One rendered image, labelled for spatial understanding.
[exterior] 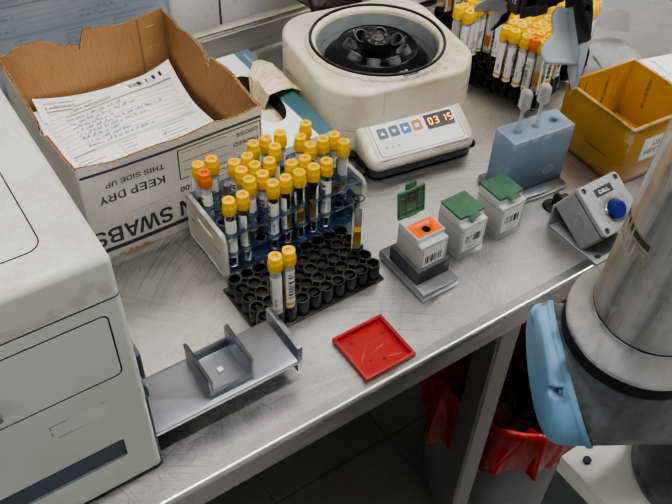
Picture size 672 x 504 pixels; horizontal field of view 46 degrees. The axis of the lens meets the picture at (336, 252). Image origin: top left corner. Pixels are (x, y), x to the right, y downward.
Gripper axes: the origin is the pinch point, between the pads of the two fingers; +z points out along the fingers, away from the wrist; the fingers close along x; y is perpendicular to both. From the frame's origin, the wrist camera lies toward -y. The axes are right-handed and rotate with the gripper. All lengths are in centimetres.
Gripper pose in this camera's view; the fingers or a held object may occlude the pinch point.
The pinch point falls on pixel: (534, 58)
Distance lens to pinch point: 100.6
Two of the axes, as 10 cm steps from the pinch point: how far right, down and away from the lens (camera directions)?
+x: 5.0, 6.3, -6.0
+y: -8.7, 3.4, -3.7
